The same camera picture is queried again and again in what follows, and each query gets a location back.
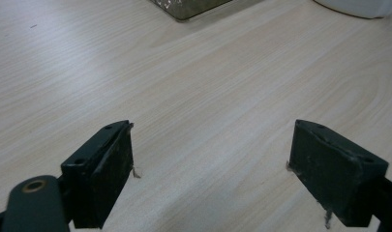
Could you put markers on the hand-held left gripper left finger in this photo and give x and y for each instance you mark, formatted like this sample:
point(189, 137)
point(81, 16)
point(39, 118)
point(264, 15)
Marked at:
point(96, 174)

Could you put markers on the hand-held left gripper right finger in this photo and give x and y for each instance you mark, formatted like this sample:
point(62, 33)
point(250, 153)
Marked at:
point(335, 174)

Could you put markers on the white round container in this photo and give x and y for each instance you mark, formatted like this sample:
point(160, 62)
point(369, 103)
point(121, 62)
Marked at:
point(358, 7)

